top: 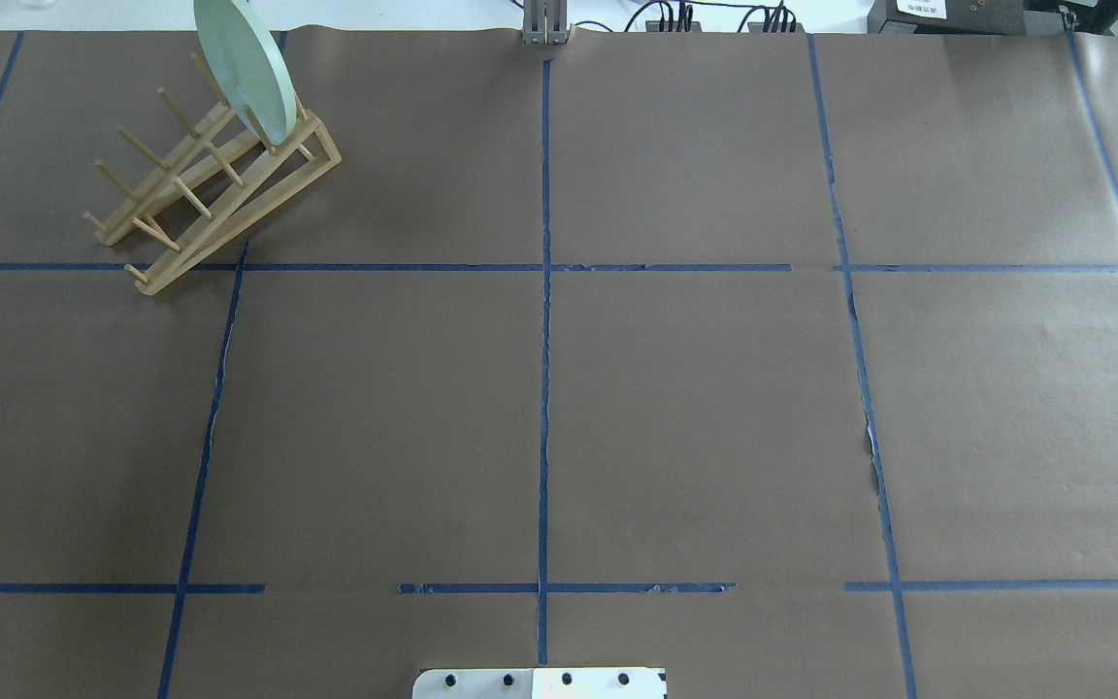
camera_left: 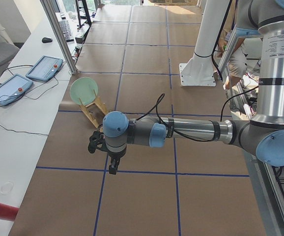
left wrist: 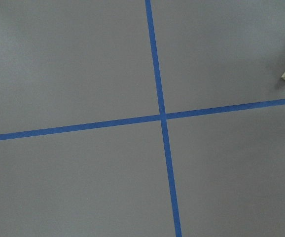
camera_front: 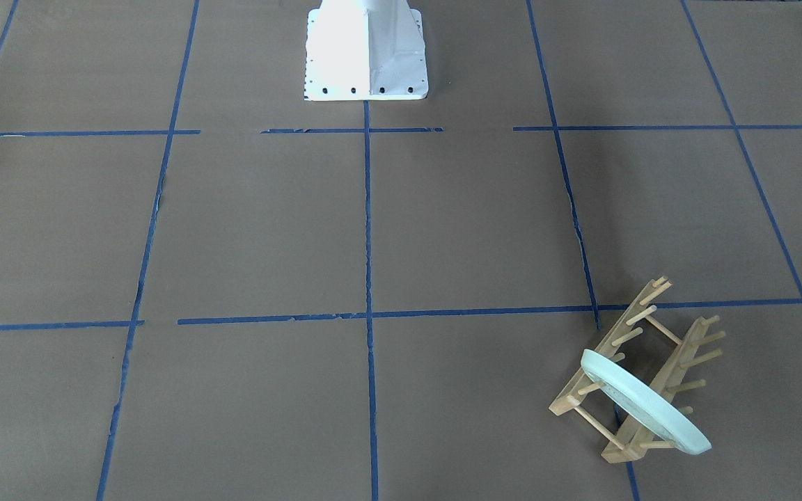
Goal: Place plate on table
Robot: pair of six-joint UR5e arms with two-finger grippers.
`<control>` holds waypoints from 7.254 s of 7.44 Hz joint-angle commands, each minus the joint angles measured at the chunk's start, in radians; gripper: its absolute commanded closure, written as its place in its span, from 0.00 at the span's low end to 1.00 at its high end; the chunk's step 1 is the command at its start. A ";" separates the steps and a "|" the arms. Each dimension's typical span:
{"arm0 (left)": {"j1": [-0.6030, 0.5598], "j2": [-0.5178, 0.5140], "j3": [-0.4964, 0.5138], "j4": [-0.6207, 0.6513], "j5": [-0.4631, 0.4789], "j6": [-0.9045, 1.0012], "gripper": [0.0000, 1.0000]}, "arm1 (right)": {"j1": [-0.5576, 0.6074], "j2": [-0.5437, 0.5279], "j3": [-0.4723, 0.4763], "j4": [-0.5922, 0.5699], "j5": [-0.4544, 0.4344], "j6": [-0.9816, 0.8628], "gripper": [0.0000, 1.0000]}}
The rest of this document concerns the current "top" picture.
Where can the light green plate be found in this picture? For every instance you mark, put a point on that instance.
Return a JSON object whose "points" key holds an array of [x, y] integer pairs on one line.
{"points": [[248, 66]]}

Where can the left power strip with plugs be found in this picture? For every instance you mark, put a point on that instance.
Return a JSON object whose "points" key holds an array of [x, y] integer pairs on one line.
{"points": [[663, 17]]}

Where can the power strip with plugs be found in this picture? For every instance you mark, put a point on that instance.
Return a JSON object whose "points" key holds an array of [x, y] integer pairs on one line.
{"points": [[770, 19], [663, 17]]}

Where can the wooden dish rack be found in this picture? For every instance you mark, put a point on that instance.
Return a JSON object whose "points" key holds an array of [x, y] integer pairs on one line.
{"points": [[209, 189]]}

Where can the right power strip with plugs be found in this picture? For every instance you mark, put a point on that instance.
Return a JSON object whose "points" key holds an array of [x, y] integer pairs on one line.
{"points": [[770, 19]]}

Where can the black equipment box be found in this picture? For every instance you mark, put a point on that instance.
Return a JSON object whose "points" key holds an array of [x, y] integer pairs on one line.
{"points": [[998, 18]]}

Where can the grey aluminium profile post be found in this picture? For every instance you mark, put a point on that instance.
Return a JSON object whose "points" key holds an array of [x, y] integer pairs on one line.
{"points": [[545, 22]]}

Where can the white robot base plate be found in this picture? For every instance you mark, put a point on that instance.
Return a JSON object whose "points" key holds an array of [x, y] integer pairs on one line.
{"points": [[543, 682]]}

